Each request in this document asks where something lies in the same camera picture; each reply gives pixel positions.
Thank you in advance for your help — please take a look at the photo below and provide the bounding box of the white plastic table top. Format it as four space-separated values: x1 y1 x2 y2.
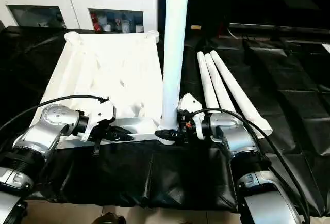
32 30 181 150

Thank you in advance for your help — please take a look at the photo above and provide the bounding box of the white plastic table leg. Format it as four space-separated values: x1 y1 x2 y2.
159 0 190 132
197 51 222 114
204 53 237 114
210 50 273 139

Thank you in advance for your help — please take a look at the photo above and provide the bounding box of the black plastic mat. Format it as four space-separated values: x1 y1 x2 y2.
0 25 330 218

